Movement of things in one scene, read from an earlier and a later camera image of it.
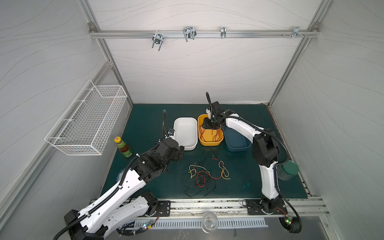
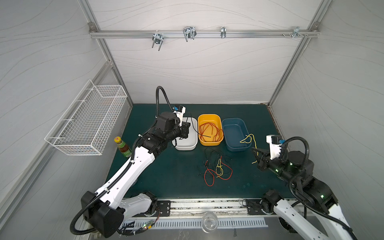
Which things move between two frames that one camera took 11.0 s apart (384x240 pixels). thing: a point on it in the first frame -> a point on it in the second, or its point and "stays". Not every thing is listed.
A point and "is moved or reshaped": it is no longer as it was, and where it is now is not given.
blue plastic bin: x=235 y=141 stays
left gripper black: x=178 y=153 -> x=183 y=129
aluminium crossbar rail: x=204 y=33 stays
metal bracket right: x=295 y=32 stays
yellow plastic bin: x=209 y=137 stays
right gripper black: x=214 y=122 -> x=265 y=161
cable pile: x=201 y=176 is moved or reshaped
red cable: x=216 y=138 stays
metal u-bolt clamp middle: x=189 y=32 stays
